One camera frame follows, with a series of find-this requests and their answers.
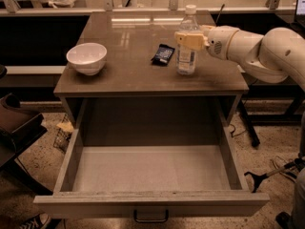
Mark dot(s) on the dark blue snack packet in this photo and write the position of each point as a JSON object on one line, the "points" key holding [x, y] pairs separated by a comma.
{"points": [[163, 55]]}

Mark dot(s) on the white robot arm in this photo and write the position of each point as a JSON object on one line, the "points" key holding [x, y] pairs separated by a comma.
{"points": [[271, 58]]}

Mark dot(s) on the black white sneaker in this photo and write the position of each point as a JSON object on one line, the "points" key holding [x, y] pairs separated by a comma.
{"points": [[40, 221]]}

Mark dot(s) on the open grey top drawer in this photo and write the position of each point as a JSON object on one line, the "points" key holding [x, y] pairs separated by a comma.
{"points": [[197, 180]]}

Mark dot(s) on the black drawer handle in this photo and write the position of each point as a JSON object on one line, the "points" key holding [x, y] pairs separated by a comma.
{"points": [[148, 218]]}

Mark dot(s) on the white ceramic bowl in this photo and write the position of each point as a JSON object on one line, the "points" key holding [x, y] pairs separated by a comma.
{"points": [[87, 58]]}

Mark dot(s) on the wire mesh basket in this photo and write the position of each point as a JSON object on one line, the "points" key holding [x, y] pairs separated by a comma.
{"points": [[63, 136]]}

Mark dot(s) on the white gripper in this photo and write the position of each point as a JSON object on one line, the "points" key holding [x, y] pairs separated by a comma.
{"points": [[216, 42]]}

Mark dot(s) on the clear plastic water bottle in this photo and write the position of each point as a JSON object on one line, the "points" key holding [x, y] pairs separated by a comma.
{"points": [[186, 57]]}

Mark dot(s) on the black grabber tool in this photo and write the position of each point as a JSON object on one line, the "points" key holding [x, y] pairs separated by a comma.
{"points": [[257, 179]]}

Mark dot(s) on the dark brown chair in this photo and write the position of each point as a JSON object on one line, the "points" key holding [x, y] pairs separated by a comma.
{"points": [[19, 129]]}

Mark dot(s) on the grey cabinet with counter top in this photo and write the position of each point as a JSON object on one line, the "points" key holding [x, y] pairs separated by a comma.
{"points": [[132, 102]]}

